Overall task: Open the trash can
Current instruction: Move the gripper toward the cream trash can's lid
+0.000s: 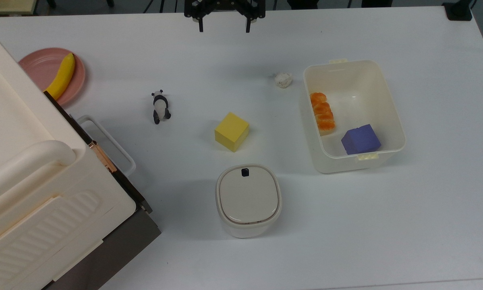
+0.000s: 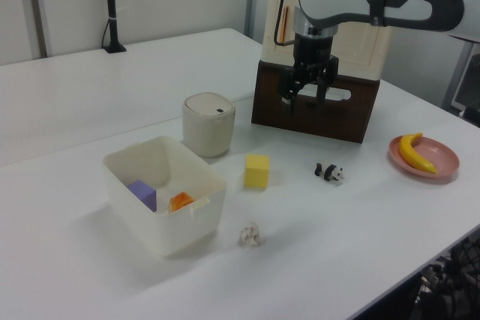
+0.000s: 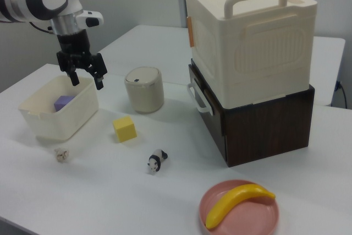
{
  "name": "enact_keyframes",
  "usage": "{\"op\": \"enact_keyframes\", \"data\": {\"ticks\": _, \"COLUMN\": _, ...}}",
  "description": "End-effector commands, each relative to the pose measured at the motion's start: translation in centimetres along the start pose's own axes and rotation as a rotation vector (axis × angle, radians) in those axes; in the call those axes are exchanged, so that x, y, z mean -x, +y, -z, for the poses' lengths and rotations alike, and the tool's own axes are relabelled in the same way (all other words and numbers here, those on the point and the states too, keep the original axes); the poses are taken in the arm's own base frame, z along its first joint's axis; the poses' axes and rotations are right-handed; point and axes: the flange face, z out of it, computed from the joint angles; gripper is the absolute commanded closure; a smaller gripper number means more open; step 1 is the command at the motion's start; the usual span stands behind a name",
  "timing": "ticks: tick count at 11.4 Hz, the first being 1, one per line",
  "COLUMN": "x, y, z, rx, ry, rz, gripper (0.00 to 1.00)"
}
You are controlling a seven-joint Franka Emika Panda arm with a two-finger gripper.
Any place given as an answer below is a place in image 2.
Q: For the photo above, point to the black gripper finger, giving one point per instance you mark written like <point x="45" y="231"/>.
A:
<point x="323" y="93"/>
<point x="288" y="87"/>

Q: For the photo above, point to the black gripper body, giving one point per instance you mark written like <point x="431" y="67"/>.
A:
<point x="312" y="50"/>

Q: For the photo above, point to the beige small trash can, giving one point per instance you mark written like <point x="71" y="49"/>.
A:
<point x="209" y="123"/>

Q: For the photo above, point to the dark brown wooden box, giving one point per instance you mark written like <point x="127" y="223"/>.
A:
<point x="337" y="114"/>

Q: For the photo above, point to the cream plastic cabinet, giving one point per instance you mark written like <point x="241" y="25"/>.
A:
<point x="360" y="40"/>

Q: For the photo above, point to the panda toy figurine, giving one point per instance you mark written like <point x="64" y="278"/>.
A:
<point x="330" y="172"/>

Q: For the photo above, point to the yellow cube block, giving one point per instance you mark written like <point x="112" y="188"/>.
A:
<point x="256" y="171"/>

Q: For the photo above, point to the yellow banana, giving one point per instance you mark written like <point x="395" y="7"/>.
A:
<point x="410" y="153"/>

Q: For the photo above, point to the pink plate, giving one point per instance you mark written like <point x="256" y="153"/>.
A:
<point x="438" y="157"/>

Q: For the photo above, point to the crumpled white paper ball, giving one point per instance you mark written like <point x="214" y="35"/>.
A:
<point x="251" y="235"/>

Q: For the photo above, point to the orange translucent object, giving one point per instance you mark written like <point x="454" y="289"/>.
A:
<point x="180" y="201"/>

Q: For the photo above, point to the white plastic storage bin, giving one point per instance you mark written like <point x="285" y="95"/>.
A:
<point x="165" y="200"/>

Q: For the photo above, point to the purple cube block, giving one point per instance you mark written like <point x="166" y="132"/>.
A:
<point x="144" y="192"/>

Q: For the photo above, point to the black camera stand pole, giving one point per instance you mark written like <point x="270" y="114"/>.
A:
<point x="111" y="9"/>

